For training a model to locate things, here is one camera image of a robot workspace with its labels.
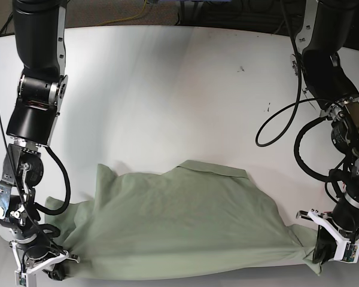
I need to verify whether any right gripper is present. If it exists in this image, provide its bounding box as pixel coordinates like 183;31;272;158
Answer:
9;234;80;281

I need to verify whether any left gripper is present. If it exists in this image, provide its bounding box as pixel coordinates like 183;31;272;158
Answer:
296;194;359;264

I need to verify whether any green t-shirt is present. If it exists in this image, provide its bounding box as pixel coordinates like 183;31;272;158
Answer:
45;160;320;280

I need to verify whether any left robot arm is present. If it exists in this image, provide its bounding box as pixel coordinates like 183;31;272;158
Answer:
280;1;359;264

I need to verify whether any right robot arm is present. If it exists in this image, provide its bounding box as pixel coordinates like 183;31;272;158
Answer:
0;1;79;286

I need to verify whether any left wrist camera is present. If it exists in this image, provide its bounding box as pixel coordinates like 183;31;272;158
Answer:
333;241;359;264

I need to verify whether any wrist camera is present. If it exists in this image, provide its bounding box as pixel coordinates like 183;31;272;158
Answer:
14;270;36;287
333;241;359;264

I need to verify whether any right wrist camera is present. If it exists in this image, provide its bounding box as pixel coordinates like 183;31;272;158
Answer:
14;270;36;287

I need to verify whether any yellow cable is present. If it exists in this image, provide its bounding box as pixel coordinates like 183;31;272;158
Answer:
97;0;147;28

